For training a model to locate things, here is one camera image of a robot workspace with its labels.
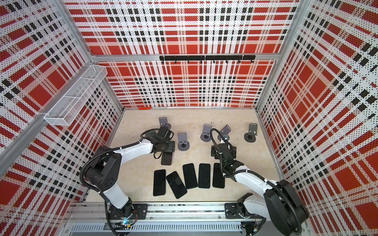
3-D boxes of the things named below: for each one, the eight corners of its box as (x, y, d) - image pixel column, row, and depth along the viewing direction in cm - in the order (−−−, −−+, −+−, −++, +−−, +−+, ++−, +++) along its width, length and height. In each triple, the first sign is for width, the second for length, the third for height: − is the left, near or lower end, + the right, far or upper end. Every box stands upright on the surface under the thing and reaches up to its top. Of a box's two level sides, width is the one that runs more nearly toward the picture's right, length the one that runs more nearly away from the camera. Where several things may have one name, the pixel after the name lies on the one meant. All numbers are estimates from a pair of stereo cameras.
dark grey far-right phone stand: (245, 142, 103) (249, 134, 95) (242, 131, 109) (246, 123, 101) (255, 142, 103) (260, 134, 95) (252, 131, 109) (256, 123, 101)
